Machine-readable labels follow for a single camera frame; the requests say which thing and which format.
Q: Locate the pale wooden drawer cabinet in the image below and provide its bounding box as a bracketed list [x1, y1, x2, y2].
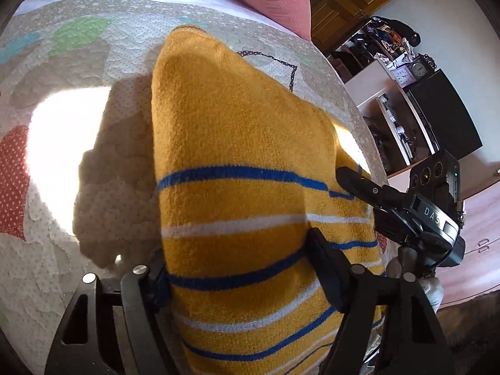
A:
[437, 182, 500, 311]

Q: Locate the wooden door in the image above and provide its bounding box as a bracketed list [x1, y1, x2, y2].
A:
[305, 0, 418, 53]

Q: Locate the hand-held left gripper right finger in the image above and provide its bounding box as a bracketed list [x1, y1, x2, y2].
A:
[308, 227, 456, 375]

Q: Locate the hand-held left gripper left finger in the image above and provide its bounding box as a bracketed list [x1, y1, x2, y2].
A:
[44, 261, 173, 375]

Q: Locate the white bed sheet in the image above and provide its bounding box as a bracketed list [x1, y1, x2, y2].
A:
[16, 0, 313, 43]

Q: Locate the quilted beige play mat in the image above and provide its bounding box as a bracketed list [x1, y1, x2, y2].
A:
[0, 0, 388, 340]

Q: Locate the round dark clock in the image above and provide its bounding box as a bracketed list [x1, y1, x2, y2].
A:
[410, 59, 429, 79]

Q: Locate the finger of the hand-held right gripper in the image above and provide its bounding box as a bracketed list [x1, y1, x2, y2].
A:
[335, 166, 415, 219]

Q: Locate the person's right hand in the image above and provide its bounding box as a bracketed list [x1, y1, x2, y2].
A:
[385, 258, 445, 317]

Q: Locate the black screen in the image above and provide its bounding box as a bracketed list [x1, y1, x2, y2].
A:
[404, 68, 484, 162]

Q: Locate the yellow striped sweater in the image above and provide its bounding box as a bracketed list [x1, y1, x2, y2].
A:
[150, 24, 388, 375]

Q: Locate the cluttered white shelf unit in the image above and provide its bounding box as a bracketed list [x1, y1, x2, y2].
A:
[331, 16, 444, 178]

